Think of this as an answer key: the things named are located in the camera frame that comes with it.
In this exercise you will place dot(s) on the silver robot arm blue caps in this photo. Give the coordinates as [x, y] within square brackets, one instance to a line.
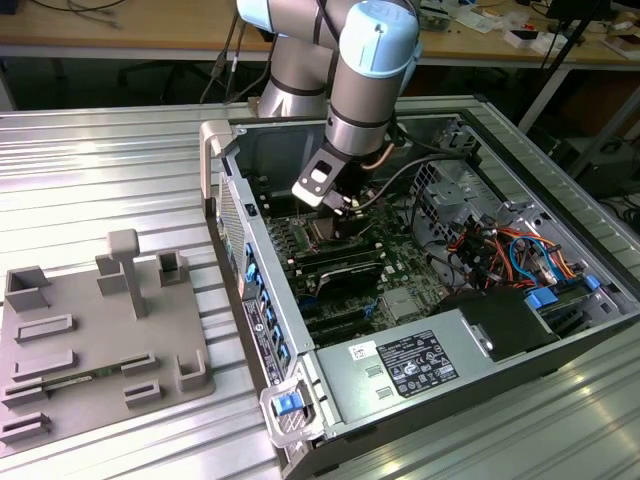
[360, 90]

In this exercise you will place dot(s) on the CPU socket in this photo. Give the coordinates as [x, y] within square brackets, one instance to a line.
[309, 236]

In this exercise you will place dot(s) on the black expansion slot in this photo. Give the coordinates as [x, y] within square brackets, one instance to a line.
[342, 332]
[335, 316]

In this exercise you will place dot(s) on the black RAM slots bank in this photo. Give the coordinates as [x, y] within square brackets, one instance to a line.
[280, 200]
[345, 257]

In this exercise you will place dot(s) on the perforated metal drive cage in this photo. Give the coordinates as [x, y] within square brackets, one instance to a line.
[445, 195]

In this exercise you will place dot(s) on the green motherboard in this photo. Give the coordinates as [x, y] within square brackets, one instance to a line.
[405, 260]

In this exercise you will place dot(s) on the black graphics card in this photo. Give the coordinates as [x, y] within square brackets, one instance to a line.
[350, 282]

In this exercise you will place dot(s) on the silver chipset heatsink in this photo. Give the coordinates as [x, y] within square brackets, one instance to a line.
[400, 304]

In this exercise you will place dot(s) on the open grey PC case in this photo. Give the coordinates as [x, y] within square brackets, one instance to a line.
[287, 300]

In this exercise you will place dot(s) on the black plastic air shroud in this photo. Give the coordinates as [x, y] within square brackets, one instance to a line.
[500, 315]

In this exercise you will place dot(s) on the grey power supply with label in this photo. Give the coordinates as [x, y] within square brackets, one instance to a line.
[350, 380]

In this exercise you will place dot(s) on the black chair base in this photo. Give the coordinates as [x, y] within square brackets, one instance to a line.
[165, 75]

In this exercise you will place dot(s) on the large blue drive clip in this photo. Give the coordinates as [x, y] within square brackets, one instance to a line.
[542, 299]

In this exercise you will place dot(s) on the blue case latch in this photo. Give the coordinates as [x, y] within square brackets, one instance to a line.
[287, 404]

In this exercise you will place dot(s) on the black tripod pole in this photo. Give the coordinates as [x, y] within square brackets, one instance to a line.
[567, 37]

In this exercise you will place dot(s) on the wooden desk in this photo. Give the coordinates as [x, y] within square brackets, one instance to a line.
[150, 25]

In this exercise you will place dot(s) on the small blue clip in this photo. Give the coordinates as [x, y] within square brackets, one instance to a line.
[592, 281]

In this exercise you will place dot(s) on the black monitor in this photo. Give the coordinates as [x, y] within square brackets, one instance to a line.
[575, 7]

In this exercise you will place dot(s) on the grey parts rack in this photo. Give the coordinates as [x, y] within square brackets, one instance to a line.
[100, 325]

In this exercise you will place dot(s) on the green RAM stick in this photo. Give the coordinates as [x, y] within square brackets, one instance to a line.
[80, 376]

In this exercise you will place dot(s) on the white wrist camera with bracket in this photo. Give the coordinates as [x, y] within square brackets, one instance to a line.
[317, 175]

